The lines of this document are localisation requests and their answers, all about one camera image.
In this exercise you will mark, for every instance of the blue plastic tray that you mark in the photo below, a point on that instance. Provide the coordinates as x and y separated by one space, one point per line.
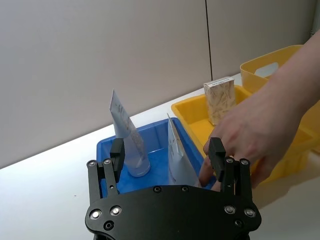
155 137

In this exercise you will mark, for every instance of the beige patterned carton box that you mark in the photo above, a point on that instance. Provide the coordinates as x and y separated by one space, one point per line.
220 100

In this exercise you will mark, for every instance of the white printed tube with cap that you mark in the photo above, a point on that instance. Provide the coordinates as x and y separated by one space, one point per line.
135 155

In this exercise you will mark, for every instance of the pale blue white item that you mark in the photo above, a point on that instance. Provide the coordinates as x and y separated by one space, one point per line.
266 70

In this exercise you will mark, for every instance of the person's hand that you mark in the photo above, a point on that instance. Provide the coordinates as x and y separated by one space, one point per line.
250 130

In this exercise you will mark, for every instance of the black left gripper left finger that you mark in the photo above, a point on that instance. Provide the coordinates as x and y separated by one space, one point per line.
113 172

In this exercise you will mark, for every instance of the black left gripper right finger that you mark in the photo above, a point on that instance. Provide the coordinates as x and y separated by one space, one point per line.
231 175

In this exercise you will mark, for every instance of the shallow yellow plastic tray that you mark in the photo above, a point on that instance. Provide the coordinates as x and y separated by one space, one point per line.
192 112

